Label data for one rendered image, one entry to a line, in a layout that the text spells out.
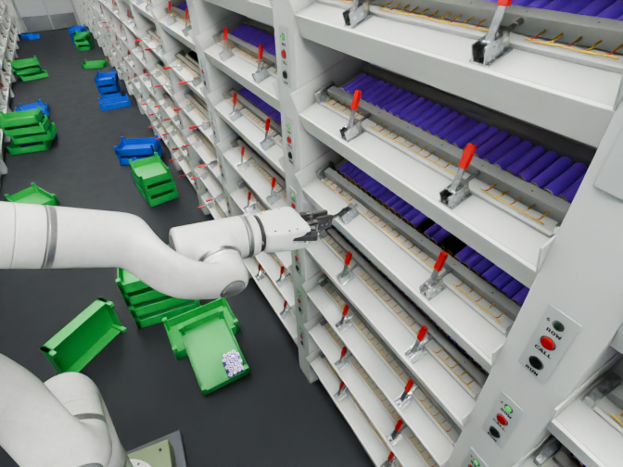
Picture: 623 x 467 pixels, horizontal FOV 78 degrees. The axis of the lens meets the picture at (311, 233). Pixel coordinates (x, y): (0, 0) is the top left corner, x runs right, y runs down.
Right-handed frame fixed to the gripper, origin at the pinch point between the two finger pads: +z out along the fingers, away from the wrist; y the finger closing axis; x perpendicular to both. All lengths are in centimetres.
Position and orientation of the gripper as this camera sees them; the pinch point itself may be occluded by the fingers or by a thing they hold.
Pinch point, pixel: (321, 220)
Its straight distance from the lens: 84.3
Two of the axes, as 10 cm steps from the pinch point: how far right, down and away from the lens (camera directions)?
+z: 8.6, -2.0, 4.8
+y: 5.0, 5.3, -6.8
